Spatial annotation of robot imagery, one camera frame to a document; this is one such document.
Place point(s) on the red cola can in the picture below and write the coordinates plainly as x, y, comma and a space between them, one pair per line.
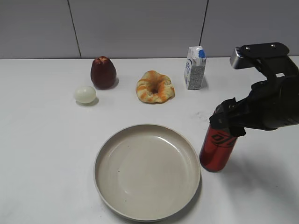
216, 149

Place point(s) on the beige round plate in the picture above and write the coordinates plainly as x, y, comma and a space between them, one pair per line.
146, 172

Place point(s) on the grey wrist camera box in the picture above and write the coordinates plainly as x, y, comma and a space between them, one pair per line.
242, 56

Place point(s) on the small white milk carton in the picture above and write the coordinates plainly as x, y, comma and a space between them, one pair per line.
195, 68

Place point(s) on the orange swirl bagel bread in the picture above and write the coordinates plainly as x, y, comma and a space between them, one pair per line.
154, 88

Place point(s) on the dark red apple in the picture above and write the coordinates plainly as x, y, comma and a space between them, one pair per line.
103, 73

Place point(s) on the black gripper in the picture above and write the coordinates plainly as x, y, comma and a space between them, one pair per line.
271, 104

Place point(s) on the white egg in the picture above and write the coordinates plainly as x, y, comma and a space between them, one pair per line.
85, 94

